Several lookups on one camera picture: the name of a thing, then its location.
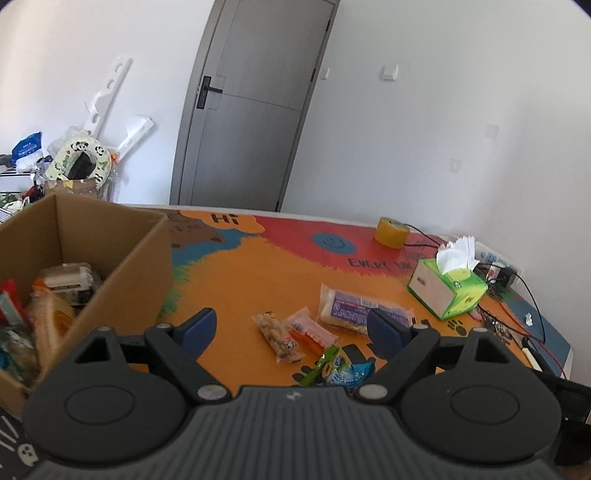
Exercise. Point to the white foam board short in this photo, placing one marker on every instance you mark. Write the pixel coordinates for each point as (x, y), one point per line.
(137, 128)

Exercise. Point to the round cracker clear pack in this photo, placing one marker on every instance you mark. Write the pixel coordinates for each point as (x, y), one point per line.
(52, 319)

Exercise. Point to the black door handle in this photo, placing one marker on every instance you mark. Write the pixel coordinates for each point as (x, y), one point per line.
(208, 96)

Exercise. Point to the pink cake snack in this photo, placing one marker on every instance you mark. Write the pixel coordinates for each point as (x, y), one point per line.
(74, 283)

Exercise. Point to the colourful cartoon table mat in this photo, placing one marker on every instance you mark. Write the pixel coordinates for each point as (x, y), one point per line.
(242, 265)

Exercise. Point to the white foam board tall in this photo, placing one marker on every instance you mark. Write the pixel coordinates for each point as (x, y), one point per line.
(101, 102)

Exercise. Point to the yellow tape roll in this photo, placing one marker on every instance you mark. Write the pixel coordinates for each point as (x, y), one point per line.
(391, 233)

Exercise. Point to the orange sausage snack packet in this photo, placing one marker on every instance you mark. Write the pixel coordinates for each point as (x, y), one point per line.
(309, 329)

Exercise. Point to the blue small snack packet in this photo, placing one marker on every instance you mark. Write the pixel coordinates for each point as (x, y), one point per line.
(341, 373)

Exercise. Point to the green tissue box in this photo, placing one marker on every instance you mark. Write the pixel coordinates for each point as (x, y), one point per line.
(447, 285)

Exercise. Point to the brown cardboard box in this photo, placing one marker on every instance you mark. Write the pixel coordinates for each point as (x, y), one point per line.
(128, 248)

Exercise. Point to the white marker pen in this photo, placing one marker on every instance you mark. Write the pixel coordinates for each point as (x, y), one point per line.
(534, 357)

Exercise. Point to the avocado green snack packet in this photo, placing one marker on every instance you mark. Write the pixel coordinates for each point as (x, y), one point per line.
(321, 366)

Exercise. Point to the grey door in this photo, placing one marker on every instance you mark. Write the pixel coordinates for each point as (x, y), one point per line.
(265, 56)

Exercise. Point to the black power adapter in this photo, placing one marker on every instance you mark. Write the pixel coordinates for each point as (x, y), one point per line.
(499, 274)

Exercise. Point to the white power strip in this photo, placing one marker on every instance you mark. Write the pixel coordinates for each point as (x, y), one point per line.
(488, 257)

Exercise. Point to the key bunch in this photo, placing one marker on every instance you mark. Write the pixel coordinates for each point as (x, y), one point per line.
(493, 324)

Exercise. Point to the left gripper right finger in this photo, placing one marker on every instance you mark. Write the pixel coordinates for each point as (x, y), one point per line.
(408, 351)

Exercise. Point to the peanut snack packet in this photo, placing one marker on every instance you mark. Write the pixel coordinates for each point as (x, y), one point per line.
(284, 346)

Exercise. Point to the white light switch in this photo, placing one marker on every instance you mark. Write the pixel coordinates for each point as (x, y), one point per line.
(390, 72)

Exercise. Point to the red white striped packet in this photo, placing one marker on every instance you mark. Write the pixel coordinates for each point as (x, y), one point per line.
(12, 312)

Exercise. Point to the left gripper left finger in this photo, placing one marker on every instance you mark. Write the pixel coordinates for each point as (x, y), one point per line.
(173, 352)

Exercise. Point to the blue plastic bag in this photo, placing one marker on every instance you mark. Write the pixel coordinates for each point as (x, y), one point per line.
(31, 145)

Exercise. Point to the purple label cracker pack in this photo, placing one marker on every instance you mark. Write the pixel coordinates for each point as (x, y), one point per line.
(347, 311)

